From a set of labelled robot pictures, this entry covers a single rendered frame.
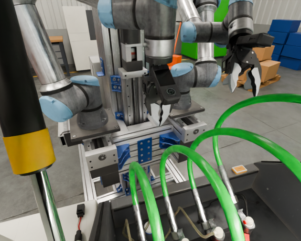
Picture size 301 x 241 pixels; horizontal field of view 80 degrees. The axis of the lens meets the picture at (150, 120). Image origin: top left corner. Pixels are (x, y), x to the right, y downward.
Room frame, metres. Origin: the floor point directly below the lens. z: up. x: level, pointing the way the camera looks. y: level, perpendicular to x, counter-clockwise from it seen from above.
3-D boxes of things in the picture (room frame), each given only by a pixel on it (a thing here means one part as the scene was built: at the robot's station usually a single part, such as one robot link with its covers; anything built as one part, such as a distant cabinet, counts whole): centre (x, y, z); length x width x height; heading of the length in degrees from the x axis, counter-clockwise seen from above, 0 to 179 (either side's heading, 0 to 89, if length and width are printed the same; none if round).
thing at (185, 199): (0.45, -0.16, 0.87); 0.62 x 0.04 x 0.16; 107
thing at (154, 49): (0.48, -0.02, 1.44); 0.08 x 0.08 x 0.05
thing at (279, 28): (5.69, -4.11, 0.61); 1.26 x 0.48 x 1.22; 23
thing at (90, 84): (0.75, 0.29, 1.20); 0.13 x 0.12 x 0.14; 158
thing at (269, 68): (4.20, -2.42, 0.39); 1.20 x 0.85 x 0.79; 125
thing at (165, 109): (0.49, -0.04, 1.25); 0.06 x 0.03 x 0.09; 16
